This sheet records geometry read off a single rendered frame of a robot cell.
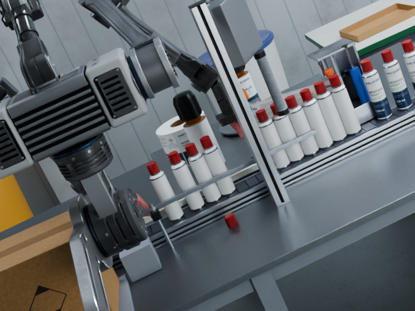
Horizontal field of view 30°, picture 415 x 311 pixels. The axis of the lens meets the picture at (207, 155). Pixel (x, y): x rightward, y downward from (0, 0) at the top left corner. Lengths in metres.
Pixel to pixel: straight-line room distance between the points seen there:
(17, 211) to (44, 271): 3.44
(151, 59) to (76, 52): 3.92
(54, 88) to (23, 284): 0.58
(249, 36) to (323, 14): 3.58
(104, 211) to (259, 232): 0.57
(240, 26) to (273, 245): 0.64
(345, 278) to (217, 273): 1.01
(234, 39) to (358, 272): 1.25
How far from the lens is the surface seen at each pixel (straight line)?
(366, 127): 2.60
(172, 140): 2.89
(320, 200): 2.34
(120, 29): 2.17
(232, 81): 2.27
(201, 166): 2.46
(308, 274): 3.24
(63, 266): 2.10
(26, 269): 2.12
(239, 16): 2.30
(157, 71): 1.83
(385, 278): 3.03
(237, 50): 2.24
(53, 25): 5.72
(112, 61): 1.81
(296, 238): 2.19
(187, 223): 2.48
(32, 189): 6.04
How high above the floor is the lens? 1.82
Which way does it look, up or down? 19 degrees down
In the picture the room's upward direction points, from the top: 25 degrees counter-clockwise
